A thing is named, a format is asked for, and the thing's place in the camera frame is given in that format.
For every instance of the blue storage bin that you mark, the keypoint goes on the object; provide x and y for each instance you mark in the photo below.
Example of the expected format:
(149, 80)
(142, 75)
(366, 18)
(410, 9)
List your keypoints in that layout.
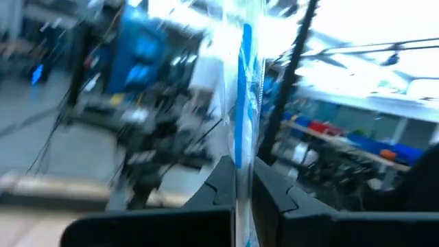
(377, 145)

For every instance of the blue packaged toothbrush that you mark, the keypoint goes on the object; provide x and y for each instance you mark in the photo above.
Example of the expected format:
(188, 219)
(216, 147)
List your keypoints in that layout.
(241, 103)

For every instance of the blue machine cabinet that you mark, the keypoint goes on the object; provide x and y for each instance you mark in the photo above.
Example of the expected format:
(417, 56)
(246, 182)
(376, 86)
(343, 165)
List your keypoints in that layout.
(137, 51)

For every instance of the wooden workbench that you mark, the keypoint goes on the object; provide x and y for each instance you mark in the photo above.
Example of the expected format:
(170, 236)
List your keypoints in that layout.
(343, 144)

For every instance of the black equipment stand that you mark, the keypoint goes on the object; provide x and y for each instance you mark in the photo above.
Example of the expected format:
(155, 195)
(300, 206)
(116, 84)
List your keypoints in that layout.
(151, 154)

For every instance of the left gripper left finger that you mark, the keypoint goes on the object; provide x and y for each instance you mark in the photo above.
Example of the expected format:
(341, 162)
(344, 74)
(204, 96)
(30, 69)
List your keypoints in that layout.
(154, 230)

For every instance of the black aluminium rig frame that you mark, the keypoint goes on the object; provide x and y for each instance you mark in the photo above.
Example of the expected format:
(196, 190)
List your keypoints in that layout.
(288, 85)

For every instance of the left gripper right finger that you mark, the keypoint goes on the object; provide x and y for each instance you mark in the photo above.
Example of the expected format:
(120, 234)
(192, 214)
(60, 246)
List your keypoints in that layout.
(343, 230)

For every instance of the red storage bin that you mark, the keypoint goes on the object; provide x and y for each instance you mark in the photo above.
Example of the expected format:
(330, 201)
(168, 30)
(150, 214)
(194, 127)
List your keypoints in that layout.
(324, 127)

